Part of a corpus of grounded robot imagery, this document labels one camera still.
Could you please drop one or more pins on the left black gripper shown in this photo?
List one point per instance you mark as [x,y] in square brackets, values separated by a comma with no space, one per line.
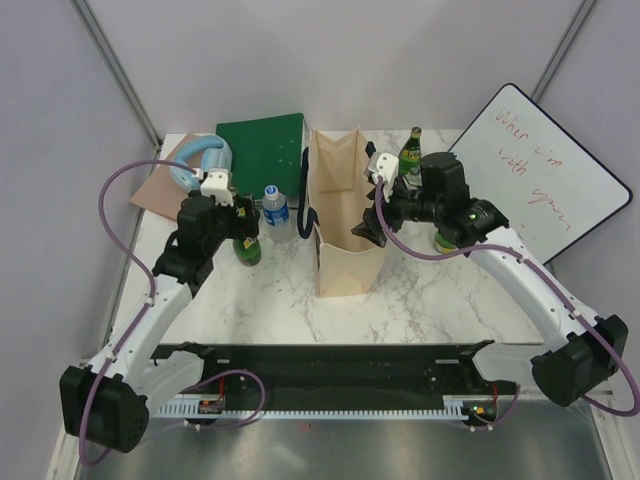
[241,226]

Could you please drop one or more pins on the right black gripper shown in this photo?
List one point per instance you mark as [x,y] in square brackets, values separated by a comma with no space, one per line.
[370,227]

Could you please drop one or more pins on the blue-capped water bottle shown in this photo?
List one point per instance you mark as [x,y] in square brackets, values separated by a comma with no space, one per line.
[277,215]

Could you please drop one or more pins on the beige canvas tote bag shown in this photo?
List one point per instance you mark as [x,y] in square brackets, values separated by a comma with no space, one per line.
[333,195]

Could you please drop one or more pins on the green Perrier glass bottle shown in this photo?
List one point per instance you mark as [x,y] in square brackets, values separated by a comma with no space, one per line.
[411,153]

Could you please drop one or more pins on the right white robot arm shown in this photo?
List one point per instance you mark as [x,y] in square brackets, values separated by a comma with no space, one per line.
[580,349]

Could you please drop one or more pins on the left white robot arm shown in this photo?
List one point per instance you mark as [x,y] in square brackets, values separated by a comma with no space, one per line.
[110,400]

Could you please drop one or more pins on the light blue headphones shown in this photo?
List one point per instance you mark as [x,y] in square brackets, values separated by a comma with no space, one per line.
[214,152]

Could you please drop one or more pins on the pink brown notebook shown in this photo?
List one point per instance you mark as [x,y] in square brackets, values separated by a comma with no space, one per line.
[160,194]

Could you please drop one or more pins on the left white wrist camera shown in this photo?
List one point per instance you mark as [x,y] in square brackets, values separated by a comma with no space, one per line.
[216,183]

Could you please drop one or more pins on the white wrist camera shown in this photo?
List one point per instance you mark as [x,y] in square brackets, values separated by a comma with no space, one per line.
[383,167]
[216,183]

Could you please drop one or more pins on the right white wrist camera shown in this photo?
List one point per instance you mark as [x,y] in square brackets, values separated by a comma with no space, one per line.
[383,167]

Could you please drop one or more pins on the green ring binder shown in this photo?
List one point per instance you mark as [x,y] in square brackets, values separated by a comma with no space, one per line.
[265,151]

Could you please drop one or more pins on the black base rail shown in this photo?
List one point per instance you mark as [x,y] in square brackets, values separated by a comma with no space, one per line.
[340,376]

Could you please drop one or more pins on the white whiteboard black frame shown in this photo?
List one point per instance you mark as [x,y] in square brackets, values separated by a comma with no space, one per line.
[552,190]

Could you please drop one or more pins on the white cable duct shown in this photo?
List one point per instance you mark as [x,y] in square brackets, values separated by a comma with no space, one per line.
[193,407]

